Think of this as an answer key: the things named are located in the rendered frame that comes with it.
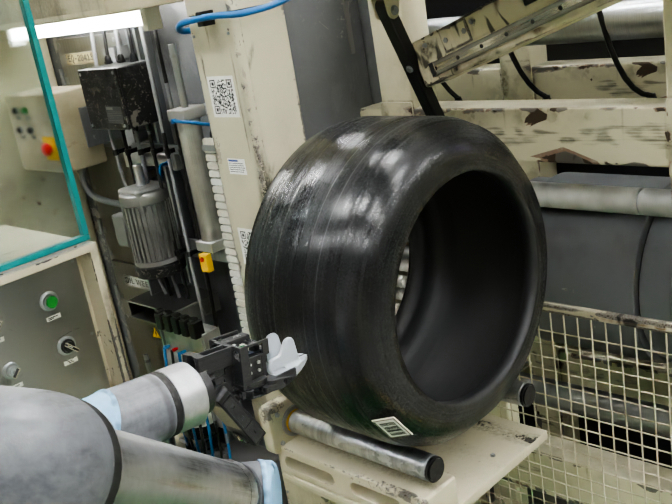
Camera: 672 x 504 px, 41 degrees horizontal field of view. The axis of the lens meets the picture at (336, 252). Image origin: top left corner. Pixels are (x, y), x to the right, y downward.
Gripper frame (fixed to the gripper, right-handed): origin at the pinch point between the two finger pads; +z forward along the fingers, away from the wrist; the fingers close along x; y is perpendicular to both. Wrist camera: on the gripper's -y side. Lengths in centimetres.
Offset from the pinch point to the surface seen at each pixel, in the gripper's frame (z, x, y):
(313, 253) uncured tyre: 2.8, -2.2, 16.8
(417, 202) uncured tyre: 16.2, -11.5, 22.7
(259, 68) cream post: 20, 26, 44
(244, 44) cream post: 17, 26, 48
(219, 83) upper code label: 16, 33, 41
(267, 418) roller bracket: 11.7, 23.7, -19.7
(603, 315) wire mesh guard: 63, -17, -7
